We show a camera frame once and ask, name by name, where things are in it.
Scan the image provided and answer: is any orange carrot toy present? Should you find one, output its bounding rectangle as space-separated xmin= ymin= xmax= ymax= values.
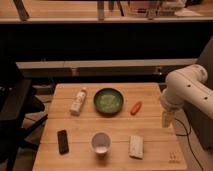
xmin=130 ymin=101 xmax=142 ymax=115

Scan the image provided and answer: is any black chair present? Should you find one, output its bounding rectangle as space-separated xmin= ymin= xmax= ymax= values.
xmin=0 ymin=59 xmax=47 ymax=171

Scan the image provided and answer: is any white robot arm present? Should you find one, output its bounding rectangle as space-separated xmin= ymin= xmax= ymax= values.
xmin=160 ymin=64 xmax=213 ymax=128

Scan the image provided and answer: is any white plastic bottle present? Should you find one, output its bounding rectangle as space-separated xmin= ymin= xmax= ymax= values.
xmin=70 ymin=87 xmax=87 ymax=116

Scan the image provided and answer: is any green ceramic bowl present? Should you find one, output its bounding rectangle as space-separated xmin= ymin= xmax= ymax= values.
xmin=93 ymin=88 xmax=124 ymax=116

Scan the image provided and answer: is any white paper cup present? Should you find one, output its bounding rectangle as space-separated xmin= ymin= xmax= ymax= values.
xmin=91 ymin=132 xmax=111 ymax=155

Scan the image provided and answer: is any black remote control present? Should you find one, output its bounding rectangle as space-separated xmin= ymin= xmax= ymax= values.
xmin=57 ymin=130 xmax=69 ymax=155

